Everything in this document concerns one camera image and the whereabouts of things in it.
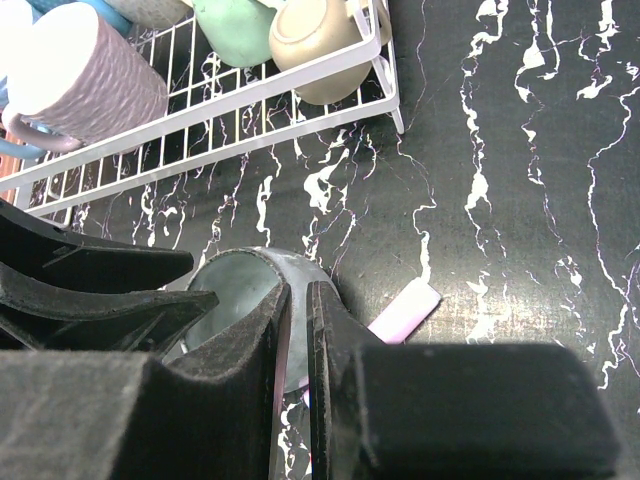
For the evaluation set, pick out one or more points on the light blue mug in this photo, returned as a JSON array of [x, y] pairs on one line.
[[26, 152]]

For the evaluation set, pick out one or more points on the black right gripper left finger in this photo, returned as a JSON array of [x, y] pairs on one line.
[[207, 415]]

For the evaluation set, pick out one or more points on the teal green cup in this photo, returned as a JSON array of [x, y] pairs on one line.
[[237, 30]]

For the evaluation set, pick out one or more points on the cream speckled mug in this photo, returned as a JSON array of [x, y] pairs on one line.
[[153, 14]]

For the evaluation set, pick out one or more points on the olive grey small cup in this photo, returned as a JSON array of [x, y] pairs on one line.
[[303, 31]]

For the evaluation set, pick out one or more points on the dark grey-green mug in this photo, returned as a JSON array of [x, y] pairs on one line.
[[241, 278]]

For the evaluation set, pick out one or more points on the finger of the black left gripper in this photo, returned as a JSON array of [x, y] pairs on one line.
[[36, 316], [79, 262]]

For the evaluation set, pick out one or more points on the lavender wide mug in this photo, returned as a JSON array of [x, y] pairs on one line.
[[76, 81]]

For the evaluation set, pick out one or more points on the white wire dish rack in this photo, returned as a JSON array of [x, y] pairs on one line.
[[217, 113]]

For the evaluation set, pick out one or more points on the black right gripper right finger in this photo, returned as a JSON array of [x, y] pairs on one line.
[[449, 411]]

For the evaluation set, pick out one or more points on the white mug blue handle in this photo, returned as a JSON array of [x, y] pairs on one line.
[[115, 19]]

